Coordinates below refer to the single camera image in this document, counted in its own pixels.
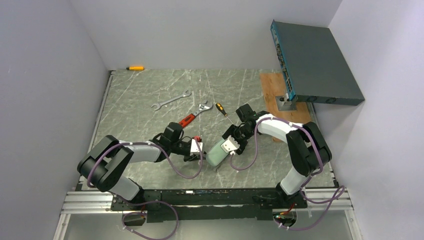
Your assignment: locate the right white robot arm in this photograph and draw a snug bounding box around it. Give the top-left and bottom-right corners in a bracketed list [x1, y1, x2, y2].
[218, 103, 333, 202]

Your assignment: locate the brown wooden board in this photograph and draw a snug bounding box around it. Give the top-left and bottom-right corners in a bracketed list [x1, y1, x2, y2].
[259, 73, 313, 124]

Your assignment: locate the dark network switch box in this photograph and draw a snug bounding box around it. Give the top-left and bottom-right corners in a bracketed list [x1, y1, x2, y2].
[270, 21, 365, 106]

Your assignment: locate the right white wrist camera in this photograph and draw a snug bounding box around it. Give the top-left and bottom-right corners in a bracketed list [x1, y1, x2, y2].
[220, 136, 240, 155]

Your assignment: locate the red-handled adjustable wrench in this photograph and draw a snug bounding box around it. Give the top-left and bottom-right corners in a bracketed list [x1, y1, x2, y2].
[179, 100, 213, 128]

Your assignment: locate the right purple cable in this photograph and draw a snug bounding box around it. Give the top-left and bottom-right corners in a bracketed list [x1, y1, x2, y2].
[228, 116, 346, 232]

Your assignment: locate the mint green zipper case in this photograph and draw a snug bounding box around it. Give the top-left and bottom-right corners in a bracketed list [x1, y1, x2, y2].
[206, 139, 229, 167]

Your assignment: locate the black yellow screwdriver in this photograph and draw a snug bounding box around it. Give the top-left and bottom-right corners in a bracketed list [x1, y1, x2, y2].
[215, 102, 234, 125]

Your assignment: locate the metal bracket stand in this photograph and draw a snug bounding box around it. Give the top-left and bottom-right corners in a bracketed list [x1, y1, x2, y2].
[275, 95, 297, 112]

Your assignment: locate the silver open-end wrench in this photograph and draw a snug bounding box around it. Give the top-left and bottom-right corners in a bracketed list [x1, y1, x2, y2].
[151, 89, 192, 111]

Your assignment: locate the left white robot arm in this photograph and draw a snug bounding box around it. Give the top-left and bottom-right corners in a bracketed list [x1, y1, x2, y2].
[77, 122, 207, 206]

